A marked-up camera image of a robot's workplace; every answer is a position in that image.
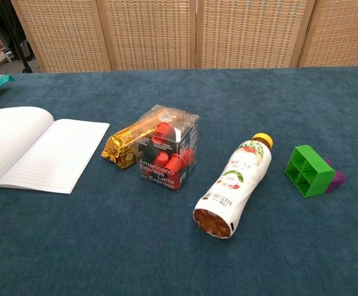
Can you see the clear box of coffee capsules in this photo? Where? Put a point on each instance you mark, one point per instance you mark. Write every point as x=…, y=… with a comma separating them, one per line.
x=169, y=154

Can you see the purple toy building block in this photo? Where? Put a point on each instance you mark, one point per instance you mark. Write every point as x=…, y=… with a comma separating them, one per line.
x=336, y=182

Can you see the dark blue table mat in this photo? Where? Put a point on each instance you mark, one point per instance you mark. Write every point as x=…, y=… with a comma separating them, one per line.
x=178, y=240

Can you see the gold foil snack package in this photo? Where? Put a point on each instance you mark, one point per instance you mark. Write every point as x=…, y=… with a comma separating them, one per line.
x=120, y=148

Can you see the woven wood-framed screen panel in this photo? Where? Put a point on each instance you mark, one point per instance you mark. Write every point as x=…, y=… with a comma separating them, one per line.
x=151, y=34
x=252, y=34
x=342, y=34
x=64, y=34

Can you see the black tripod stand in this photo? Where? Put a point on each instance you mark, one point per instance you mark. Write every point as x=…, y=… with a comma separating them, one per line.
x=18, y=46

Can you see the green toy building block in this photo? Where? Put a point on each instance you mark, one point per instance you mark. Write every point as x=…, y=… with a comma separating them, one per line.
x=314, y=172

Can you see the white notebook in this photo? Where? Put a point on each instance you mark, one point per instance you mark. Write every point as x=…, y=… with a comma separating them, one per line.
x=34, y=148

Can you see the white-label drink bottle yellow cap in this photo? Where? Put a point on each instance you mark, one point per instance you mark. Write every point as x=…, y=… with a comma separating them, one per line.
x=237, y=185

